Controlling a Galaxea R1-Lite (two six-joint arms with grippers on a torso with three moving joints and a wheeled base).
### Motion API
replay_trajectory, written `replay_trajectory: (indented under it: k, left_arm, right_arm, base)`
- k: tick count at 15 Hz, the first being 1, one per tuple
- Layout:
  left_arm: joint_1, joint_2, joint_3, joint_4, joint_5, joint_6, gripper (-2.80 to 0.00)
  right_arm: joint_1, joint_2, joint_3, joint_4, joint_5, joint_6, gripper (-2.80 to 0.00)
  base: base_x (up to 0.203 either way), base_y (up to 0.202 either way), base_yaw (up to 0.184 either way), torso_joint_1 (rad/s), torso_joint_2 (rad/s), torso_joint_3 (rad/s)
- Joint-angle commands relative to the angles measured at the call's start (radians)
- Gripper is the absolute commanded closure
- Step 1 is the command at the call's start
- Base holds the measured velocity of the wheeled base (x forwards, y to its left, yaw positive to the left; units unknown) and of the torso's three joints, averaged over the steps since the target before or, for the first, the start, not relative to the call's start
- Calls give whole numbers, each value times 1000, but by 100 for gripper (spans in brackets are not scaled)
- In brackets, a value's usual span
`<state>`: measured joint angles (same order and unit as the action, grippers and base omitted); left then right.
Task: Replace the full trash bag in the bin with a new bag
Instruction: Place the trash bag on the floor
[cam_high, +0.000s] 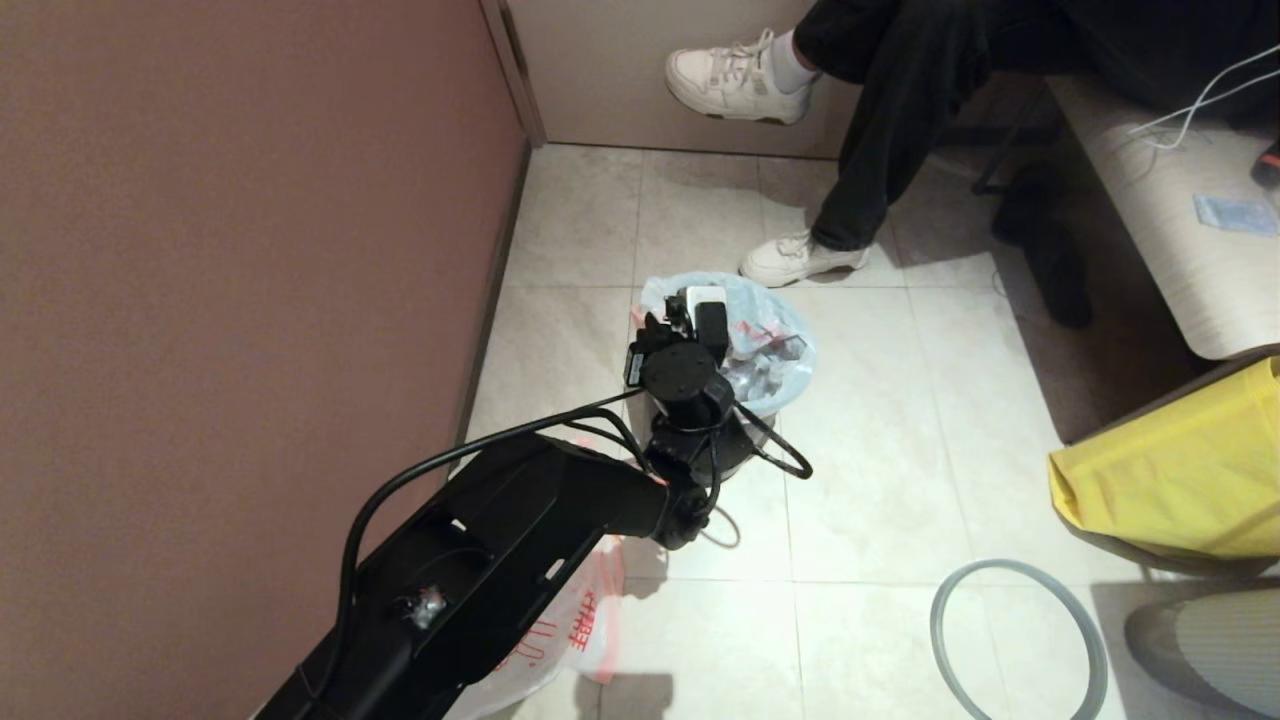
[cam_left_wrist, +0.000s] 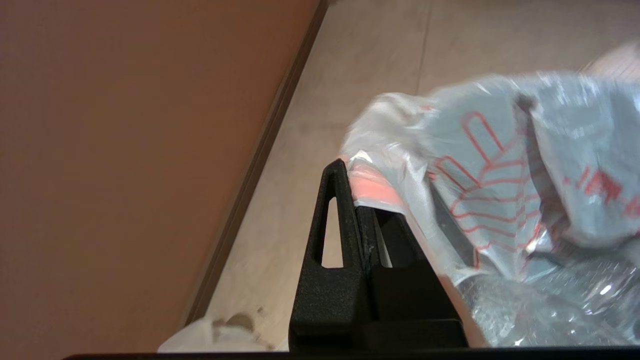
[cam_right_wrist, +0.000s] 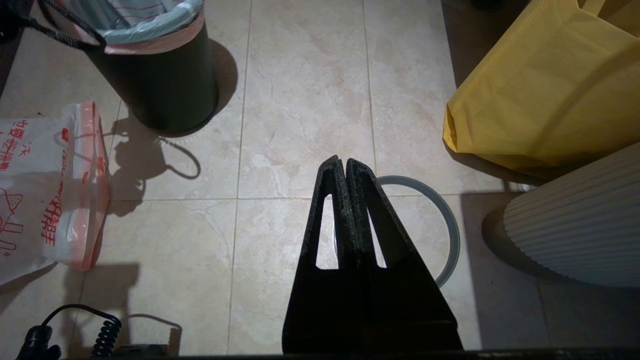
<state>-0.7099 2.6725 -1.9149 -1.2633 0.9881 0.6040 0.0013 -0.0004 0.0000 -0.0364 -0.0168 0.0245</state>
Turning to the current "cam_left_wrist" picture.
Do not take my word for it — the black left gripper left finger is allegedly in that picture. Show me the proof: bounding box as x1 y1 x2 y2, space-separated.
289 159 373 352

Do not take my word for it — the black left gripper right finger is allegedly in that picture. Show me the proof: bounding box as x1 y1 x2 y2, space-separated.
356 205 469 352

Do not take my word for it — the clear plastic bottle grey cap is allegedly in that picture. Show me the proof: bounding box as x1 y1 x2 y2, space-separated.
457 255 640 349

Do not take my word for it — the white red-printed plastic bag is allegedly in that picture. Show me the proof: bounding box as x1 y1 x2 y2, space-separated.
157 312 292 354

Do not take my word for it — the white garbage bag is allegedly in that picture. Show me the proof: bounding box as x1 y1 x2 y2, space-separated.
339 70 640 349

